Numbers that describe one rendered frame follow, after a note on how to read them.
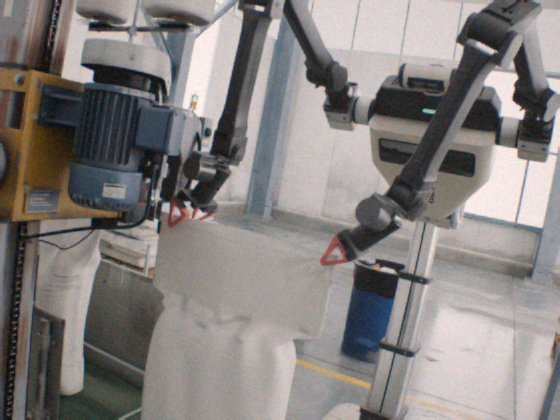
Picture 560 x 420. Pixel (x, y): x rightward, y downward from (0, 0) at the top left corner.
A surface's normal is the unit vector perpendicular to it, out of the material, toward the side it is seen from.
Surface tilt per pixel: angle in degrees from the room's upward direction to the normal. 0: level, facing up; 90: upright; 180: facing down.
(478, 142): 40
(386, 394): 90
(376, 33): 90
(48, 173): 90
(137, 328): 90
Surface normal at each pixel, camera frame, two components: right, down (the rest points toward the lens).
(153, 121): -0.03, 0.08
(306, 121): -0.43, 0.00
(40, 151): 0.88, 0.20
